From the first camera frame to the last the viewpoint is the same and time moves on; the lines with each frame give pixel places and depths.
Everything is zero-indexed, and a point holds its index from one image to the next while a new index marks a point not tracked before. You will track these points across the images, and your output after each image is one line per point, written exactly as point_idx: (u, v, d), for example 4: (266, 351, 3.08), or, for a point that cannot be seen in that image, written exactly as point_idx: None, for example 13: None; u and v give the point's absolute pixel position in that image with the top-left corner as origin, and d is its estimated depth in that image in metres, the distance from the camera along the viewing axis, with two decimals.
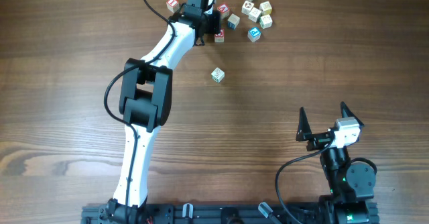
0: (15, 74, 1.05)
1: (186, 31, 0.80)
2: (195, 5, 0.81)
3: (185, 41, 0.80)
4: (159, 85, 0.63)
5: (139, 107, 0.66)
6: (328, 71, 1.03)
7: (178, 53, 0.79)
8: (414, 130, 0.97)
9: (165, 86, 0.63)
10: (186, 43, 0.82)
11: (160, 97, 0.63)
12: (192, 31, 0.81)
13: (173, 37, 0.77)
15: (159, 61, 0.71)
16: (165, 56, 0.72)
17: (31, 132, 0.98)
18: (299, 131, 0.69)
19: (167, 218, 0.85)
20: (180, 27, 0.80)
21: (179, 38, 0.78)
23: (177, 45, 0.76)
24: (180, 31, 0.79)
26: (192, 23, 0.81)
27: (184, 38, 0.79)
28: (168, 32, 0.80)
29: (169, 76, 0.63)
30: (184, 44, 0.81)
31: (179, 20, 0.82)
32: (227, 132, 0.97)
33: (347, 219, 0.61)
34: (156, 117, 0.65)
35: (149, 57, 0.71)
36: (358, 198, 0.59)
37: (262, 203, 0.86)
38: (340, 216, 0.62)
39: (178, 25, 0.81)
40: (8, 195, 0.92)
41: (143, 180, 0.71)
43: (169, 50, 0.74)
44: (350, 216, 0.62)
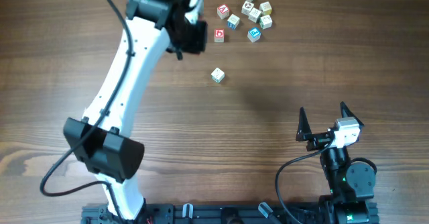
0: (15, 74, 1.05)
1: (152, 37, 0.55)
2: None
3: (152, 53, 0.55)
4: (112, 155, 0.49)
5: (97, 166, 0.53)
6: (328, 71, 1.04)
7: (142, 78, 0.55)
8: (414, 130, 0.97)
9: (119, 157, 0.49)
10: (156, 53, 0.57)
11: (118, 165, 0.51)
12: (161, 35, 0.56)
13: (129, 58, 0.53)
15: (107, 117, 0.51)
16: (117, 103, 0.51)
17: (31, 133, 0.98)
18: (299, 131, 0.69)
19: (167, 218, 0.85)
20: (141, 31, 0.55)
21: (138, 60, 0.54)
23: (137, 74, 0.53)
24: (141, 42, 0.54)
26: (166, 7, 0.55)
27: (146, 55, 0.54)
28: (124, 41, 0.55)
29: (121, 147, 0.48)
30: (153, 59, 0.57)
31: (143, 8, 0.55)
32: (227, 133, 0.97)
33: (347, 219, 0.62)
34: (120, 176, 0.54)
35: (96, 110, 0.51)
36: (358, 198, 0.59)
37: (262, 203, 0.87)
38: (340, 216, 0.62)
39: (141, 23, 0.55)
40: (7, 195, 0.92)
41: (132, 200, 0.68)
43: (125, 90, 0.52)
44: (350, 216, 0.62)
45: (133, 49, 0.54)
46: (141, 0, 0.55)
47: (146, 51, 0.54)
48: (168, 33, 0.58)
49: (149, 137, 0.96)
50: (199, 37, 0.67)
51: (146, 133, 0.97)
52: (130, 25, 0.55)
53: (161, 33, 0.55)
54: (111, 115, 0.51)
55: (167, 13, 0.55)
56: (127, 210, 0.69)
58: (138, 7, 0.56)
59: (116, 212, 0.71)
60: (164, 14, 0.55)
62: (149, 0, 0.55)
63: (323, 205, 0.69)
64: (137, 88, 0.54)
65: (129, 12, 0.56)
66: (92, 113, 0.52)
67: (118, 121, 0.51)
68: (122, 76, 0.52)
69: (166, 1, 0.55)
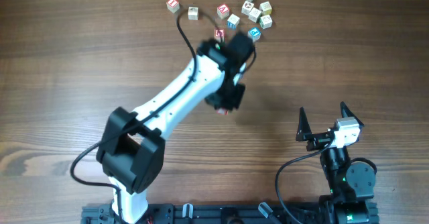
0: (15, 74, 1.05)
1: (213, 74, 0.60)
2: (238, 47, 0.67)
3: (206, 87, 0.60)
4: (144, 153, 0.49)
5: (116, 166, 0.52)
6: (328, 71, 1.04)
7: (190, 105, 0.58)
8: (414, 130, 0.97)
9: (150, 158, 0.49)
10: (207, 89, 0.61)
11: (143, 167, 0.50)
12: (219, 77, 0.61)
13: (190, 82, 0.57)
15: (155, 119, 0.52)
16: (167, 111, 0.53)
17: (31, 133, 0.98)
18: (299, 131, 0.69)
19: (167, 218, 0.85)
20: (205, 67, 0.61)
21: (197, 85, 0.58)
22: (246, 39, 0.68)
23: (191, 98, 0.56)
24: (202, 74, 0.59)
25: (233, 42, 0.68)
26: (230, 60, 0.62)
27: (204, 85, 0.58)
28: (188, 70, 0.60)
29: (157, 149, 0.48)
30: (204, 92, 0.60)
31: (211, 53, 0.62)
32: (227, 132, 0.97)
33: (347, 219, 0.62)
34: (133, 186, 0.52)
35: (147, 109, 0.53)
36: (358, 198, 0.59)
37: (262, 202, 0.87)
38: (340, 216, 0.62)
39: (207, 62, 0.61)
40: (7, 195, 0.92)
41: (135, 206, 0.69)
43: (176, 104, 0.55)
44: (350, 216, 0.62)
45: (196, 77, 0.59)
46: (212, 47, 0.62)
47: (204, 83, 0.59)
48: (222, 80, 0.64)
49: None
50: (236, 96, 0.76)
51: None
52: (199, 60, 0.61)
53: (219, 76, 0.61)
54: (160, 117, 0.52)
55: (229, 66, 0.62)
56: (129, 214, 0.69)
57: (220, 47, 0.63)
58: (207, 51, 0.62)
59: (116, 212, 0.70)
60: (227, 64, 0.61)
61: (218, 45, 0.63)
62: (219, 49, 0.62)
63: (323, 205, 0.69)
64: (184, 110, 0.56)
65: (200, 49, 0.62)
66: (142, 110, 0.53)
67: (164, 124, 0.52)
68: (180, 92, 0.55)
69: (232, 56, 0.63)
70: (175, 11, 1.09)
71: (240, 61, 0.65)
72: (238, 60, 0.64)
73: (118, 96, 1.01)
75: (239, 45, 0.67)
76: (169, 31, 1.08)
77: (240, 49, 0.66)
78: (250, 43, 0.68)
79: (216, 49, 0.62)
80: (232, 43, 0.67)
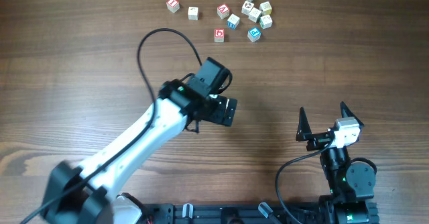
0: (15, 74, 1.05)
1: (173, 119, 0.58)
2: (204, 81, 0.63)
3: (163, 135, 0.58)
4: (87, 215, 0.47)
5: None
6: (327, 71, 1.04)
7: (146, 153, 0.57)
8: (414, 129, 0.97)
9: (92, 220, 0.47)
10: (166, 134, 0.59)
11: None
12: (179, 121, 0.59)
13: (146, 129, 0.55)
15: (102, 174, 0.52)
16: (117, 164, 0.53)
17: (31, 133, 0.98)
18: (299, 131, 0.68)
19: (167, 218, 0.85)
20: (165, 110, 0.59)
21: (154, 132, 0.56)
22: (214, 68, 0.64)
23: (146, 146, 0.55)
24: (160, 120, 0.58)
25: (202, 72, 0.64)
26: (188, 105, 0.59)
27: (161, 132, 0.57)
28: (147, 115, 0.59)
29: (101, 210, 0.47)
30: (163, 138, 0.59)
31: (173, 95, 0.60)
32: (227, 132, 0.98)
33: (348, 220, 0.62)
34: None
35: (94, 162, 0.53)
36: (357, 198, 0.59)
37: (262, 203, 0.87)
38: (340, 216, 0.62)
39: (165, 106, 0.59)
40: (8, 195, 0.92)
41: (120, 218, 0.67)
43: (129, 156, 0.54)
44: (350, 216, 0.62)
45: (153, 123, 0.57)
46: (175, 90, 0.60)
47: (163, 129, 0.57)
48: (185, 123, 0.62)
49: None
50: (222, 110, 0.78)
51: None
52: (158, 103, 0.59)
53: (179, 121, 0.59)
54: (106, 172, 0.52)
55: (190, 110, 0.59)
56: None
57: (184, 88, 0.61)
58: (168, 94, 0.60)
59: None
60: (189, 106, 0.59)
61: (182, 86, 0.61)
62: (181, 90, 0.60)
63: (323, 205, 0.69)
64: (139, 159, 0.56)
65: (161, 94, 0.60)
66: (90, 163, 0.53)
67: (110, 179, 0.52)
68: (137, 140, 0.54)
69: (196, 96, 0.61)
70: (175, 11, 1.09)
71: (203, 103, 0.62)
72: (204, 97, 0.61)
73: (118, 96, 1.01)
75: (207, 77, 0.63)
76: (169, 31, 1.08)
77: (206, 83, 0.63)
78: (218, 72, 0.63)
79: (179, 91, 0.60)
80: (202, 73, 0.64)
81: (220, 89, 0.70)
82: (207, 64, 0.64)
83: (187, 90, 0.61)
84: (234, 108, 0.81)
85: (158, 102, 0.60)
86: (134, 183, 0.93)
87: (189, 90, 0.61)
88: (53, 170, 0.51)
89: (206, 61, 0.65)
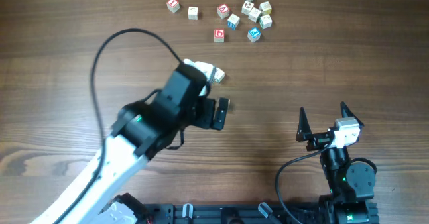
0: (15, 74, 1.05)
1: (125, 164, 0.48)
2: (171, 98, 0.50)
3: (117, 183, 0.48)
4: None
5: None
6: (327, 71, 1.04)
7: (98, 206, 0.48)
8: (415, 129, 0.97)
9: None
10: (125, 179, 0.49)
11: None
12: (136, 164, 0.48)
13: (92, 182, 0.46)
15: None
16: None
17: (31, 133, 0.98)
18: (299, 131, 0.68)
19: (167, 218, 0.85)
20: (116, 153, 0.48)
21: (101, 185, 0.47)
22: (182, 81, 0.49)
23: (94, 202, 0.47)
24: (110, 167, 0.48)
25: (167, 89, 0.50)
26: (149, 139, 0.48)
27: (111, 183, 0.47)
28: (96, 159, 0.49)
29: None
30: (120, 184, 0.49)
31: (129, 127, 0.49)
32: (227, 132, 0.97)
33: (348, 220, 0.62)
34: None
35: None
36: (357, 198, 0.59)
37: (262, 203, 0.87)
38: (340, 216, 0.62)
39: (118, 146, 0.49)
40: (8, 195, 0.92)
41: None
43: (74, 216, 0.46)
44: (350, 216, 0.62)
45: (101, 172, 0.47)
46: (132, 120, 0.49)
47: (113, 178, 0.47)
48: (150, 156, 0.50)
49: None
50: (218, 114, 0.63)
51: None
52: (107, 143, 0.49)
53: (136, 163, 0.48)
54: None
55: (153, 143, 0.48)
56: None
57: (143, 117, 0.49)
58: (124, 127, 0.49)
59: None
60: (147, 143, 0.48)
61: (141, 114, 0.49)
62: (138, 122, 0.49)
63: (323, 206, 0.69)
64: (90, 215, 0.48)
65: (114, 130, 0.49)
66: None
67: None
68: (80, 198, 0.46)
69: (159, 125, 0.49)
70: (175, 11, 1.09)
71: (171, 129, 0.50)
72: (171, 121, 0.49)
73: (118, 96, 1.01)
75: (174, 95, 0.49)
76: (169, 31, 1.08)
77: (174, 102, 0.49)
78: (186, 87, 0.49)
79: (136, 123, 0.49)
80: (167, 90, 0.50)
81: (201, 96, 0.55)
82: (173, 78, 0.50)
83: (147, 119, 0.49)
84: (225, 110, 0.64)
85: (110, 139, 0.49)
86: (134, 183, 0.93)
87: (149, 118, 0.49)
88: None
89: (171, 73, 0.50)
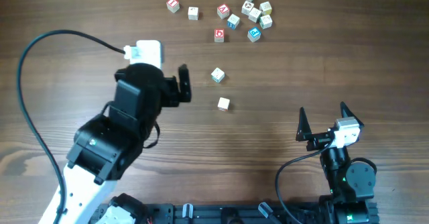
0: (15, 74, 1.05)
1: (88, 194, 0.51)
2: (125, 112, 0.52)
3: (86, 210, 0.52)
4: None
5: None
6: (327, 71, 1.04)
7: None
8: (415, 130, 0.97)
9: None
10: (95, 202, 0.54)
11: None
12: (99, 192, 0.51)
13: (59, 216, 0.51)
15: None
16: None
17: (31, 133, 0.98)
18: (299, 131, 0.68)
19: (167, 218, 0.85)
20: (76, 185, 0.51)
21: (70, 216, 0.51)
22: (129, 95, 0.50)
23: None
24: (74, 199, 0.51)
25: (118, 102, 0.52)
26: (112, 160, 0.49)
27: (78, 213, 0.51)
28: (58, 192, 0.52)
29: None
30: (92, 207, 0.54)
31: (88, 153, 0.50)
32: (227, 132, 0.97)
33: (348, 220, 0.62)
34: None
35: None
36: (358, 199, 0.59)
37: (262, 203, 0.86)
38: (340, 215, 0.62)
39: (78, 175, 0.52)
40: (8, 195, 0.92)
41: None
43: None
44: (350, 216, 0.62)
45: (66, 206, 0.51)
46: (89, 145, 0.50)
47: (80, 208, 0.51)
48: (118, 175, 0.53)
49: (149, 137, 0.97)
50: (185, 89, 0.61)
51: None
52: (66, 177, 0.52)
53: (101, 188, 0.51)
54: None
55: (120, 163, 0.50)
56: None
57: (98, 140, 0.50)
58: (82, 151, 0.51)
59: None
60: (112, 161, 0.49)
61: (96, 138, 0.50)
62: (94, 146, 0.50)
63: (324, 205, 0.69)
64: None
65: (71, 161, 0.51)
66: None
67: None
68: None
69: (118, 143, 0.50)
70: (175, 11, 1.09)
71: (134, 139, 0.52)
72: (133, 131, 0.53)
73: None
75: (127, 106, 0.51)
76: (169, 31, 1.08)
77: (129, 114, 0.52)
78: (136, 97, 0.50)
79: (94, 146, 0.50)
80: (118, 102, 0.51)
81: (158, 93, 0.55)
82: (120, 90, 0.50)
83: (104, 139, 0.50)
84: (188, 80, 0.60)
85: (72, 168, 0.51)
86: (133, 183, 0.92)
87: (106, 139, 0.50)
88: None
89: (117, 84, 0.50)
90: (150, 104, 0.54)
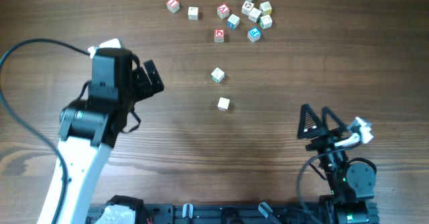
0: (15, 74, 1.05)
1: (88, 159, 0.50)
2: (105, 84, 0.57)
3: (90, 177, 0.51)
4: None
5: None
6: (327, 71, 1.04)
7: (82, 205, 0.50)
8: (415, 130, 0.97)
9: None
10: (96, 171, 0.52)
11: None
12: (98, 155, 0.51)
13: (64, 185, 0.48)
15: None
16: None
17: (31, 133, 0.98)
18: (314, 127, 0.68)
19: (167, 218, 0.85)
20: (75, 153, 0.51)
21: (74, 184, 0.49)
22: (106, 65, 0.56)
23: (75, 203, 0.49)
24: (75, 166, 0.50)
25: (96, 76, 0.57)
26: (102, 123, 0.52)
27: (83, 179, 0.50)
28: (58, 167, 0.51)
29: None
30: (94, 178, 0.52)
31: (78, 125, 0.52)
32: (226, 132, 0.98)
33: (348, 220, 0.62)
34: None
35: None
36: (358, 199, 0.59)
37: (262, 203, 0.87)
38: (340, 215, 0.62)
39: (74, 145, 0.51)
40: (8, 195, 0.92)
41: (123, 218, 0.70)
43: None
44: (350, 216, 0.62)
45: (69, 175, 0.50)
46: (76, 117, 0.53)
47: (82, 174, 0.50)
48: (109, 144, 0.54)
49: (149, 137, 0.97)
50: (157, 78, 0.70)
51: (146, 133, 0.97)
52: (62, 149, 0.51)
53: (99, 152, 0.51)
54: None
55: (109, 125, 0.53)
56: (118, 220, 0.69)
57: (84, 111, 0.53)
58: (70, 127, 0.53)
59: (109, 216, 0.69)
60: (102, 125, 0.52)
61: (81, 110, 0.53)
62: (82, 117, 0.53)
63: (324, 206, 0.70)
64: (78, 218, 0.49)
65: (62, 134, 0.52)
66: None
67: None
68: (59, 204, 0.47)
69: (103, 110, 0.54)
70: (175, 11, 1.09)
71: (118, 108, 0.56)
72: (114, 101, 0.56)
73: None
75: (105, 78, 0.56)
76: (169, 31, 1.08)
77: (108, 85, 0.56)
78: (112, 64, 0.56)
79: (81, 117, 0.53)
80: (96, 77, 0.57)
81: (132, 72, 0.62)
82: (96, 64, 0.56)
83: (90, 110, 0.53)
84: (155, 70, 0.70)
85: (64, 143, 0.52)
86: (133, 184, 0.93)
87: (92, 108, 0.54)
88: None
89: (92, 60, 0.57)
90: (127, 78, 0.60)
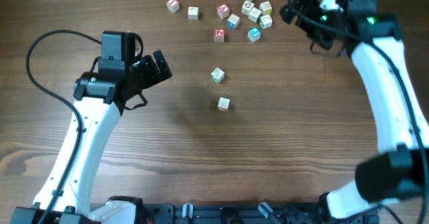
0: (15, 74, 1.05)
1: (100, 114, 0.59)
2: (114, 58, 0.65)
3: (102, 130, 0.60)
4: (68, 219, 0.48)
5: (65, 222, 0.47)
6: (327, 71, 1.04)
7: (95, 154, 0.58)
8: None
9: (79, 216, 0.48)
10: (106, 127, 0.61)
11: (67, 219, 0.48)
12: (109, 110, 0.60)
13: (79, 133, 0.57)
15: (61, 196, 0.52)
16: (70, 180, 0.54)
17: (32, 133, 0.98)
18: None
19: (167, 218, 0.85)
20: (89, 108, 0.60)
21: (89, 135, 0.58)
22: (114, 41, 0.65)
23: (88, 151, 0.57)
24: (88, 119, 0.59)
25: (106, 51, 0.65)
26: (112, 87, 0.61)
27: (96, 130, 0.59)
28: (74, 121, 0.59)
29: (81, 216, 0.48)
30: (103, 134, 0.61)
31: (91, 88, 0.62)
32: (226, 131, 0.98)
33: (368, 26, 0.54)
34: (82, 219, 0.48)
35: (48, 192, 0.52)
36: None
37: (262, 203, 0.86)
38: (360, 19, 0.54)
39: (87, 103, 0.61)
40: (8, 195, 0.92)
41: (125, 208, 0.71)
43: (77, 168, 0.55)
44: (371, 20, 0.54)
45: (84, 126, 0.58)
46: (89, 82, 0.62)
47: (96, 126, 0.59)
48: (118, 107, 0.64)
49: (148, 137, 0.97)
50: (165, 66, 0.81)
51: (146, 133, 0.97)
52: (78, 106, 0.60)
53: (110, 108, 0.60)
54: (64, 194, 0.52)
55: (118, 89, 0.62)
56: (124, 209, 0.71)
57: (97, 78, 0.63)
58: (85, 90, 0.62)
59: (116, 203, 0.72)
60: (112, 88, 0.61)
61: (95, 76, 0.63)
62: (96, 81, 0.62)
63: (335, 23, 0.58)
64: (90, 163, 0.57)
65: (77, 95, 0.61)
66: (44, 196, 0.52)
67: (72, 197, 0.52)
68: (75, 149, 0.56)
69: (112, 78, 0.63)
70: (175, 11, 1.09)
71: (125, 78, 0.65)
72: (121, 74, 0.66)
73: None
75: (114, 53, 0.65)
76: (169, 31, 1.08)
77: (117, 59, 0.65)
78: (120, 40, 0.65)
79: (95, 82, 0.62)
80: (106, 52, 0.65)
81: (139, 56, 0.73)
82: (106, 40, 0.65)
83: (102, 77, 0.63)
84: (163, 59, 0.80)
85: (79, 102, 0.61)
86: (133, 184, 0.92)
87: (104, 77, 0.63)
88: (16, 208, 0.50)
89: (102, 37, 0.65)
90: (133, 55, 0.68)
